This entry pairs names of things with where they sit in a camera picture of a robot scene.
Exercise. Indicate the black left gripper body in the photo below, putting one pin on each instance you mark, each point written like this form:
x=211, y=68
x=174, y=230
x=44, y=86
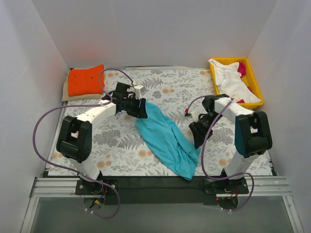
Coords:
x=137, y=108

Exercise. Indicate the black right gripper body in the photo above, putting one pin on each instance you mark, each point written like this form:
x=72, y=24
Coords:
x=199, y=127

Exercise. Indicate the turquoise t shirt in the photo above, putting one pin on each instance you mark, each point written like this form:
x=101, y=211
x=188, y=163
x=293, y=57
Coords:
x=167, y=142

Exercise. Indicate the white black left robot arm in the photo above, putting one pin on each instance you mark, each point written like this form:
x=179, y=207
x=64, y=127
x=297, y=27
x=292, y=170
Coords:
x=75, y=137

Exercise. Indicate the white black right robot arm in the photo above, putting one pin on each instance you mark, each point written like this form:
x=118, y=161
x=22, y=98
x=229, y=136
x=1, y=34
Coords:
x=252, y=138

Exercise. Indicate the floral patterned table mat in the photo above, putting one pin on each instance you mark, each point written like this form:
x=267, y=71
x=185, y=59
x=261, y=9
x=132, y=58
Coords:
x=118, y=149

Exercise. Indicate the white t shirt in bin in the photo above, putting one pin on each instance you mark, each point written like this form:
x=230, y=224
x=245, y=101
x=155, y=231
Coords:
x=228, y=80

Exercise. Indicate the orange folded t shirt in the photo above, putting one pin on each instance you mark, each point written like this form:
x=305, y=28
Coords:
x=86, y=81

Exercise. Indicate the yellow plastic bin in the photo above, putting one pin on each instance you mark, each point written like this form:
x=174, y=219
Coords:
x=249, y=79

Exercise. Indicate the beige folded t shirt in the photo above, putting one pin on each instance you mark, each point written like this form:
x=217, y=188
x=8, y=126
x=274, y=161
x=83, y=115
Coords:
x=66, y=97

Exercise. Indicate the magenta t shirt in bin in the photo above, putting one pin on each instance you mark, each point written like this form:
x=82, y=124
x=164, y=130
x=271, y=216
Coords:
x=242, y=68

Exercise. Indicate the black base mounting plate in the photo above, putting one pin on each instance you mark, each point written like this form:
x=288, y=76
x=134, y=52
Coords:
x=161, y=190

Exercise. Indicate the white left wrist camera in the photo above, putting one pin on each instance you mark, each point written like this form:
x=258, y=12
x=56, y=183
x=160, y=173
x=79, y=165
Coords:
x=137, y=91

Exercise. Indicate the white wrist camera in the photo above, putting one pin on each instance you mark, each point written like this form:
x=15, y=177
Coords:
x=193, y=114
x=137, y=91

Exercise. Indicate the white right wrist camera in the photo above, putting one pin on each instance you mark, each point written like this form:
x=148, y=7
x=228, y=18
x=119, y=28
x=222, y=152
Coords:
x=193, y=114

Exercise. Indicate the aluminium frame rail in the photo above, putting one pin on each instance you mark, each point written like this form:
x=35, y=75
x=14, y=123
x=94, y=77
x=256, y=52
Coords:
x=63, y=187

